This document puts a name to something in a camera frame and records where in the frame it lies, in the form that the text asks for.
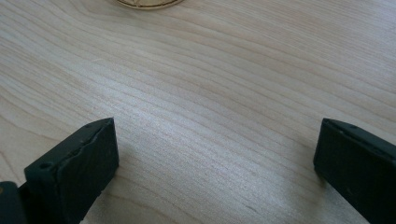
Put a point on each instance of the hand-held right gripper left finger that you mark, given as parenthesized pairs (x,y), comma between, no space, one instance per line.
(74,174)

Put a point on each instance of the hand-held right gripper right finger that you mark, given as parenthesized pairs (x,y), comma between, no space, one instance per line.
(358,168)

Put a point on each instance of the round woven bamboo tray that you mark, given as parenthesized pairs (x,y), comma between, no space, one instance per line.
(149,3)

